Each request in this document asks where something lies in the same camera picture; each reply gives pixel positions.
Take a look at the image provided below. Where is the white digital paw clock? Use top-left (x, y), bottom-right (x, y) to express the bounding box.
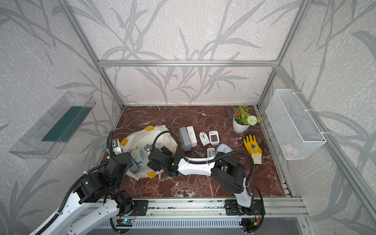
top-left (209, 130), bottom-right (220, 146)

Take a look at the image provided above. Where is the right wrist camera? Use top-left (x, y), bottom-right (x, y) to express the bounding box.
top-left (144, 144), bottom-right (153, 153)

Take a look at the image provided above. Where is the grey blue square clock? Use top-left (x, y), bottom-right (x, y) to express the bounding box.
top-left (179, 127), bottom-right (192, 152)

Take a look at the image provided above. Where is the blue twin bell alarm clock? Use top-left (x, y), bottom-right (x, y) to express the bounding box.
top-left (130, 148), bottom-right (145, 173)

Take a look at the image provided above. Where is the clear plastic wall shelf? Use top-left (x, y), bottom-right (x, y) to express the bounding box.
top-left (9, 92), bottom-right (96, 160)

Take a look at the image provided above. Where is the white canvas tote bag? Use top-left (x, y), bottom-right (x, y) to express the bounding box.
top-left (120, 125), bottom-right (168, 180)

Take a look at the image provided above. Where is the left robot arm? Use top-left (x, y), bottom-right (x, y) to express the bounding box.
top-left (32, 130), bottom-right (135, 235)

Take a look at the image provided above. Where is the white cube digital clock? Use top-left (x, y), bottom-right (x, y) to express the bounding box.
top-left (207, 147), bottom-right (216, 158)

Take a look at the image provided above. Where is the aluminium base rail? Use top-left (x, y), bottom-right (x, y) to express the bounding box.
top-left (126, 197), bottom-right (309, 219)

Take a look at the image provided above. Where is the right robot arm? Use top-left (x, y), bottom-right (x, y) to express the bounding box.
top-left (147, 131), bottom-right (255, 208)

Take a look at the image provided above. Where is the potted artificial flower plant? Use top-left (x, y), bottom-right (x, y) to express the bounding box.
top-left (233, 105), bottom-right (262, 134)

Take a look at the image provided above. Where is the white wire mesh basket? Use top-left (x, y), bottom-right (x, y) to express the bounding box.
top-left (266, 89), bottom-right (327, 160)

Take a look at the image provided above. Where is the yellow work glove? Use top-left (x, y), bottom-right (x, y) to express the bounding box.
top-left (243, 135), bottom-right (262, 165)

